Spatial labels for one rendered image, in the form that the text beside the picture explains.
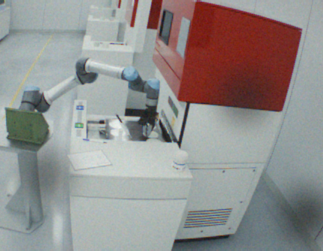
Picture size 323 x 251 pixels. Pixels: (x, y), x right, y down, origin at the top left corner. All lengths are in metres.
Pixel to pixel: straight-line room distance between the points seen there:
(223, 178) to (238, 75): 0.73
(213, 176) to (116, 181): 0.80
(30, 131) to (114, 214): 0.75
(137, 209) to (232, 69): 0.93
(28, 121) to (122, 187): 0.77
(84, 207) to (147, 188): 0.35
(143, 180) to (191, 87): 0.57
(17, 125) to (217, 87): 1.25
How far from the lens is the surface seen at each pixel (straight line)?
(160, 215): 1.77
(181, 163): 1.62
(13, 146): 2.03
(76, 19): 9.81
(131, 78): 1.82
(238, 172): 2.22
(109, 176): 1.55
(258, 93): 1.97
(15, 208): 2.71
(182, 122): 1.86
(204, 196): 2.24
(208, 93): 1.83
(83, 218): 1.74
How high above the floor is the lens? 1.88
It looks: 26 degrees down
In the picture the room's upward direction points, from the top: 10 degrees clockwise
